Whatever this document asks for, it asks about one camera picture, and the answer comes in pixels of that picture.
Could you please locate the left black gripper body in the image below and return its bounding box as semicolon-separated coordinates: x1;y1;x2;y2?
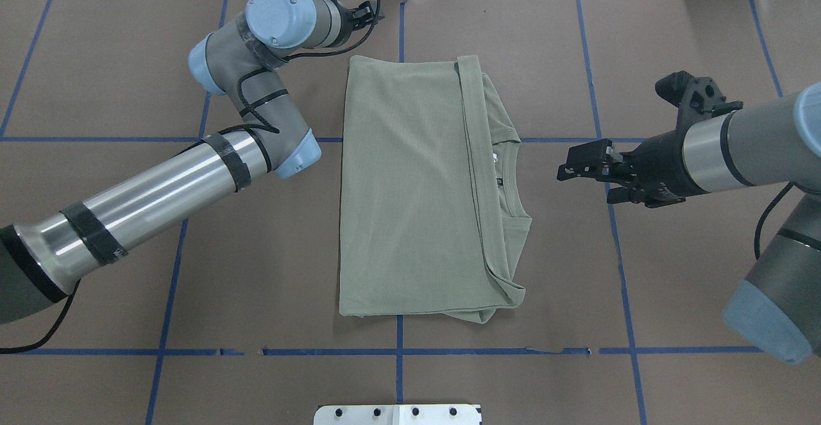
334;0;384;44

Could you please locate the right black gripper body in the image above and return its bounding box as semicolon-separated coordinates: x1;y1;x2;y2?
557;71;745;208

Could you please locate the olive green long-sleeve shirt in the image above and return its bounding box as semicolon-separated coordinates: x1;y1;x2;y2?
338;55;532;324

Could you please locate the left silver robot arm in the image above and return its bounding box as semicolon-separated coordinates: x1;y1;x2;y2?
2;0;382;324

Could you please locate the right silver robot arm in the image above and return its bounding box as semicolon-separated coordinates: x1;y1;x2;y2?
557;71;820;365

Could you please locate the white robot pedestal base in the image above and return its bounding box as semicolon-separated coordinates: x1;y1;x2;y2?
313;403;483;424

